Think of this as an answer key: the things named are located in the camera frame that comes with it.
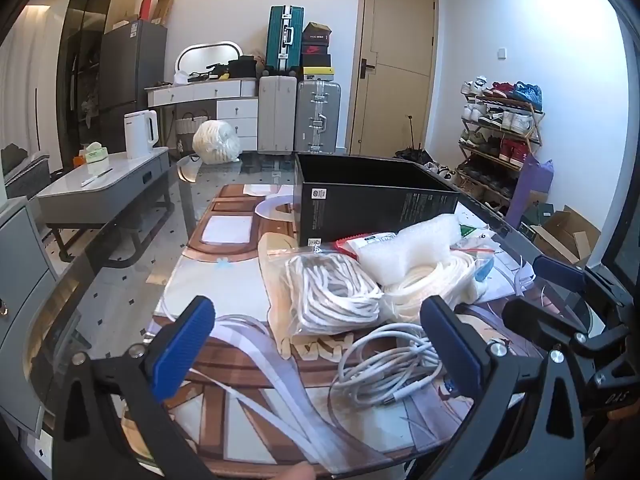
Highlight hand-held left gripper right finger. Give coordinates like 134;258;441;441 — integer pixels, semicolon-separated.
420;295;593;480

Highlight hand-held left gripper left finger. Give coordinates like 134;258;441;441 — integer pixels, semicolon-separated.
52;296;236;480

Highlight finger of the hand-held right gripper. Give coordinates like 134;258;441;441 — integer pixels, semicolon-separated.
532;255;636;323
501;297;618;358

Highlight cream rope coil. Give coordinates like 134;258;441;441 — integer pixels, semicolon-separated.
382;250;488;324

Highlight bagged white rope bundle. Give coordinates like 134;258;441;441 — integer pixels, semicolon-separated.
285;252;386;337

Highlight red-edged white packet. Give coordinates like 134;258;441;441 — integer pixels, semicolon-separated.
334;232;401;262

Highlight black cardboard box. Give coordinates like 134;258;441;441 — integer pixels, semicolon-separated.
295;152;461;249

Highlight person's right forearm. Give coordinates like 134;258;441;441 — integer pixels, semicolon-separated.
582;404;640;480

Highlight open cardboard box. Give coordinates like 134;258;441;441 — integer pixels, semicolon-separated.
529;205;602;269

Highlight dark green box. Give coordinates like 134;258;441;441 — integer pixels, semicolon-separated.
520;202;556;234

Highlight printed table mat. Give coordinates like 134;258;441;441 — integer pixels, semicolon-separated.
150;182;551;477

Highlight clear zip bag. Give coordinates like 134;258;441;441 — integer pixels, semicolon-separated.
450;232;502;262

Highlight purple bag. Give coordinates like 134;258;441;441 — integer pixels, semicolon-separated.
505;155;555;232

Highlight white ribbon strips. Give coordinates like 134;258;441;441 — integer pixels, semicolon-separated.
150;312;343;467

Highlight white foam wrap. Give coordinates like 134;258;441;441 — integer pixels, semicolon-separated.
357;214;463;289

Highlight shoe rack with shoes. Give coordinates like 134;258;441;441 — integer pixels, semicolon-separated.
457;76;546;212

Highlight pile of shoes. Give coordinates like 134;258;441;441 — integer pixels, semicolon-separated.
424;160;459;182

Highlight grey side table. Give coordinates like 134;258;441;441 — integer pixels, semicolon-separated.
37;146;176;264

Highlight grey drawer cabinet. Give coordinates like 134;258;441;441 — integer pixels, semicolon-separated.
0;195;68;436

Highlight black umbrella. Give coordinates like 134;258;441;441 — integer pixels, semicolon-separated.
394;115;427;164

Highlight white yarn ball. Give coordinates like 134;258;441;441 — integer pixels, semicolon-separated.
192;120;242;165

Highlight green tissue box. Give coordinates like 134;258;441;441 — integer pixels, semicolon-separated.
80;142;110;164

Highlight white electric kettle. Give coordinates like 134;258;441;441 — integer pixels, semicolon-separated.
124;109;160;160

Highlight wicker basket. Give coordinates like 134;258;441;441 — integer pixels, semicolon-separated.
177;112;211;136

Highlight beige suitcase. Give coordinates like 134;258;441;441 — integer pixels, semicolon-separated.
257;75;299;155

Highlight tan wooden door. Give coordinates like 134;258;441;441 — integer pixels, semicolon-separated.
349;0;440;159

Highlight white vanity desk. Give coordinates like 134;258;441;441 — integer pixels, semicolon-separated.
145;79;260;154

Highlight silver suitcase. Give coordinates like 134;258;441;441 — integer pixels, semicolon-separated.
296;80;342;155

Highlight grey refrigerator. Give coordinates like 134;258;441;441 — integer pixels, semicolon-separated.
99;20;168;150

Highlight black bag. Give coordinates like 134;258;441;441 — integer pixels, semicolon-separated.
227;57;257;80

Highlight oval vanity mirror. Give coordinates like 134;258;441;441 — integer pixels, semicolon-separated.
175;39;244;84

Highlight dark glass cabinet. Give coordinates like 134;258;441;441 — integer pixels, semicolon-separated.
54;0;143;172

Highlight teal suitcase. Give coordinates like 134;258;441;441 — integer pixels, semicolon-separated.
265;5;306;74

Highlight black open shoe box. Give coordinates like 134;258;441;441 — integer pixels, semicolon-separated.
302;22;332;44

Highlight white charging cable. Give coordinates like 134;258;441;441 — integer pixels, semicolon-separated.
327;322;451;407

